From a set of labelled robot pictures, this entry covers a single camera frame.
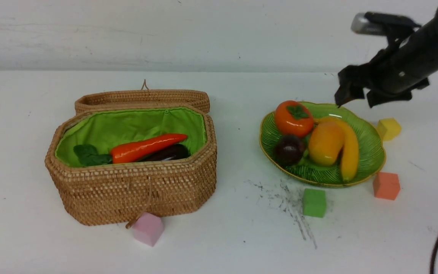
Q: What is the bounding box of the green ribbed glass plate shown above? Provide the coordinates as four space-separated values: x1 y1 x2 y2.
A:
259 101 386 188

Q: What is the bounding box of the orange yellow plastic mango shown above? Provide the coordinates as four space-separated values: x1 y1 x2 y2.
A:
308 121 344 167

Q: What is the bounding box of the dark purple plastic eggplant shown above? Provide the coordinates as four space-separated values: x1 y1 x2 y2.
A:
137 144 190 162

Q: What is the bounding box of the orange foam cube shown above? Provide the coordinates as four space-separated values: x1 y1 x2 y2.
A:
373 172 400 201

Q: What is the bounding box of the green foam cube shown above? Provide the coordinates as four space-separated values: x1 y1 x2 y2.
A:
302 188 327 218

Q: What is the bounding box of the yellow foam cube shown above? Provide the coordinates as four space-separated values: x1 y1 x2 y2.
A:
376 118 402 142

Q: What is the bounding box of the dark purple plastic mangosteen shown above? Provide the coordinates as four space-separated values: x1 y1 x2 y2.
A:
273 135 306 166

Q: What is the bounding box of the yellow plastic banana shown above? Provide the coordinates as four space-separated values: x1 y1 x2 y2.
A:
316 116 359 183

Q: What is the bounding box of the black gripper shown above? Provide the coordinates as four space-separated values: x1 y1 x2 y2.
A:
334 8 438 108

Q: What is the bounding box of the woven basket green lining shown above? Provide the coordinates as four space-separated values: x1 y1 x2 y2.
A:
45 79 218 226

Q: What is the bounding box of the pink foam cube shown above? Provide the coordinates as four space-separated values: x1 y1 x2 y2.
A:
132 213 165 247

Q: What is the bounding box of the orange plastic persimmon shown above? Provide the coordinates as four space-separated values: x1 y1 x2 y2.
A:
273 100 314 138

